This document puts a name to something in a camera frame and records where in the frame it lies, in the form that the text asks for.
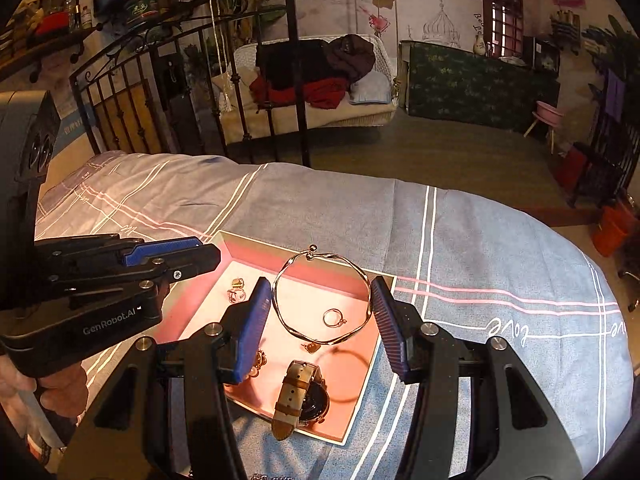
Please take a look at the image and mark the red bucket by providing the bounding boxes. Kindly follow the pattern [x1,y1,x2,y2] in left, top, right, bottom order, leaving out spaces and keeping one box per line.
[592,200,636,258]

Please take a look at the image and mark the green patterned cabinet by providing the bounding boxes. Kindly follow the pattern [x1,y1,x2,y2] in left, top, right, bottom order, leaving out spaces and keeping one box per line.
[407,41,561,128]

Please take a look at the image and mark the silver twisted bangle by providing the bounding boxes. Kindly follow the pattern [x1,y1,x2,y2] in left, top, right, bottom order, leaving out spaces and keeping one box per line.
[272,244,373,346]

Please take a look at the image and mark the pale green box pink inside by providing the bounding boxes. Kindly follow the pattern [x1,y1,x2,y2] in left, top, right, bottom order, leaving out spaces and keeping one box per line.
[167,230,398,445]

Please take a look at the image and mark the small wall organiser shelf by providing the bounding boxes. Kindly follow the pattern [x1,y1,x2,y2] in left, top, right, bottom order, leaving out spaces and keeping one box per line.
[550,7,583,56]

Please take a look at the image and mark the pale blue pillow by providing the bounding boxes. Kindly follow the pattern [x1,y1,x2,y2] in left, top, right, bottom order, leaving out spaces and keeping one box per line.
[349,71,390,106]

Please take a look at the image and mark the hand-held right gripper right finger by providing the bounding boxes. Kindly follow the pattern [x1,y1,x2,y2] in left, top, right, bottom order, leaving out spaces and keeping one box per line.
[369,275,586,480]

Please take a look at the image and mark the dark brown jacket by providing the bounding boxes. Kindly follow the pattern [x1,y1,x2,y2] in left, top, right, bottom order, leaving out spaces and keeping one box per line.
[325,34,377,83]

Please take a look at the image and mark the large wall poster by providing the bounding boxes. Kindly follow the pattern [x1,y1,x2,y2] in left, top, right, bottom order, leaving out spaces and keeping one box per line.
[215,0,551,52]

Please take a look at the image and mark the grey striped bed sheet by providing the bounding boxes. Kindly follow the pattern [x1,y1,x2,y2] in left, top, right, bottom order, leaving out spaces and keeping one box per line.
[35,152,626,480]

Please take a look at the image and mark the purple cloth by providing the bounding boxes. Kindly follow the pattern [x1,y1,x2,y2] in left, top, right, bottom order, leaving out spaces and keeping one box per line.
[602,67,628,121]

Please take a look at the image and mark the black garment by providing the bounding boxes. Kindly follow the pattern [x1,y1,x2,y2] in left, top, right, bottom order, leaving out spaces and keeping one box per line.
[256,40,331,86]

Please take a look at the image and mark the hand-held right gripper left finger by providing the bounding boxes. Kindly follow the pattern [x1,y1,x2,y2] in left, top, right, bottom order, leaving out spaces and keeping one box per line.
[70,276,273,480]

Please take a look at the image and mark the pink basin on stool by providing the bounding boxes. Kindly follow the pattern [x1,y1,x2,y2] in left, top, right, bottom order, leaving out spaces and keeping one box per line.
[522,100,563,153]

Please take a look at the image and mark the black metal fence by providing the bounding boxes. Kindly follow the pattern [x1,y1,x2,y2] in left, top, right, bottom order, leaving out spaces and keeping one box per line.
[570,110,640,208]

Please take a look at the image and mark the black iron bed frame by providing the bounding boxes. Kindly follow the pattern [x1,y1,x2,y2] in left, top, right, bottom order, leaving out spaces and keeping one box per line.
[69,0,313,168]

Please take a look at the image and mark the person's left hand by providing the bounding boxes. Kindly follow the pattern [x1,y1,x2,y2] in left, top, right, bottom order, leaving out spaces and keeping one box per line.
[0,355,90,428]

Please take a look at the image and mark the red item on shelf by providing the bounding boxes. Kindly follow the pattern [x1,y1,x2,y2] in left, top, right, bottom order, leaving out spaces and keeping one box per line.
[37,12,71,36]

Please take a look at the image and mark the green round tin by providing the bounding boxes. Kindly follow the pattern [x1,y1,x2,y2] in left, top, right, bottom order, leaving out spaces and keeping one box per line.
[125,0,161,26]

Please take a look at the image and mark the red garment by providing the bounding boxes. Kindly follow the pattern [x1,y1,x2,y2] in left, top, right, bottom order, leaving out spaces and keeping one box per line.
[250,76,353,111]

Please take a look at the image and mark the dark wall shelf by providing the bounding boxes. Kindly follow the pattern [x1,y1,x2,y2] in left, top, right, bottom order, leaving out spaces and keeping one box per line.
[0,25,96,82]

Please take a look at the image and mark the wristwatch with tan strap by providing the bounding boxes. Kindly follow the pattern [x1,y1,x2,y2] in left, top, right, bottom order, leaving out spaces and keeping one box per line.
[271,360,331,441]

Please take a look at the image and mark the small black appliance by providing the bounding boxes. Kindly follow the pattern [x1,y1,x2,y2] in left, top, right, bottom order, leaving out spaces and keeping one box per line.
[532,37,561,78]

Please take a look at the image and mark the dark red bag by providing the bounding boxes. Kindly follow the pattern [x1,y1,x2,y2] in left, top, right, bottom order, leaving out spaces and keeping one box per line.
[554,147,590,192]

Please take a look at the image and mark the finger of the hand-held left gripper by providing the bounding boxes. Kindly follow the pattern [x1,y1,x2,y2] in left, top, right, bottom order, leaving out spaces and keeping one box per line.
[47,244,222,297]
[35,234,204,268]

